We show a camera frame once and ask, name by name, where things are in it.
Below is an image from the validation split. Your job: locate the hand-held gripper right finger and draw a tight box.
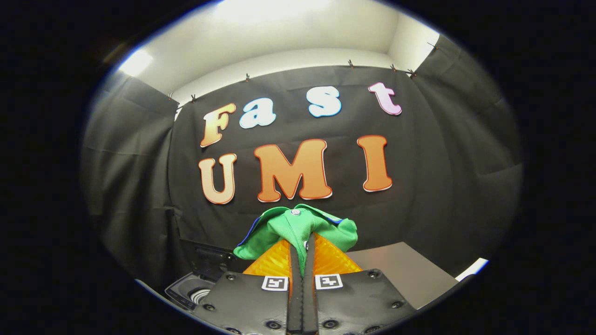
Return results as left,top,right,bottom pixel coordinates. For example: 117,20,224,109
303,232,417,335

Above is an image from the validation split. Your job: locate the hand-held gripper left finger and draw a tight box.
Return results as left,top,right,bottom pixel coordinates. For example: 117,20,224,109
191,237,303,335

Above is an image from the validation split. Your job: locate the green polo shirt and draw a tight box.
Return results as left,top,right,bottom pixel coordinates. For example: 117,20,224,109
233,203,359,278

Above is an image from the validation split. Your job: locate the dark grey washing machine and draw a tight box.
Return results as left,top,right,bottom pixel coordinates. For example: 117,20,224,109
164,272,222,311

